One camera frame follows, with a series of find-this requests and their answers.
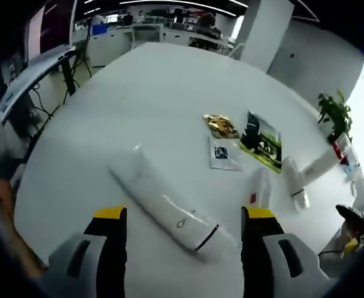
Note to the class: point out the blue storage box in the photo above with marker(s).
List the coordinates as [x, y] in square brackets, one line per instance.
[99, 29]

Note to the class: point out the red-collared white skincare pump bottle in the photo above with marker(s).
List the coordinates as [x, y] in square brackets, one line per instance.
[319, 164]

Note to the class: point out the potted green plant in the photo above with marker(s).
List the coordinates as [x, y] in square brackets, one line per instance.
[336, 111]

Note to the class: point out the row of white office desks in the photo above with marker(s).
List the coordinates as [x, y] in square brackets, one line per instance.
[169, 34]

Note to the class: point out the small white skincare bottle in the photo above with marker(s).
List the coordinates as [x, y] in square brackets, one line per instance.
[259, 186]

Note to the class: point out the open silver laptop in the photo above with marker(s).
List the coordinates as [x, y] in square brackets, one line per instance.
[29, 71]

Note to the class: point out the small clear bottle red label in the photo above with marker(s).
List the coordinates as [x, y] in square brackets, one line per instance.
[294, 183]

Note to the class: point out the green and blue skincare sachet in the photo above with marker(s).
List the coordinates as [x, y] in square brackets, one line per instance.
[263, 146]

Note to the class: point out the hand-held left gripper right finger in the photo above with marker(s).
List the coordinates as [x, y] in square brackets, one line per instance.
[256, 264]

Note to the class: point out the white skincare sachet blue square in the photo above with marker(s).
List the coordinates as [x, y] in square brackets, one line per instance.
[225, 155]

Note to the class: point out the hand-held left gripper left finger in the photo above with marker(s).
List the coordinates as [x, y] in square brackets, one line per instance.
[113, 264]

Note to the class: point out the tan brown object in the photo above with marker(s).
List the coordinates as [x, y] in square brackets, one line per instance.
[14, 223]

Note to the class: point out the large white skincare tube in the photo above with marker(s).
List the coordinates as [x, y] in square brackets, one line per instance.
[169, 211]

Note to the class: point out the gold foil skincare sachet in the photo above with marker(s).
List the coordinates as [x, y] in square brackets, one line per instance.
[220, 125]

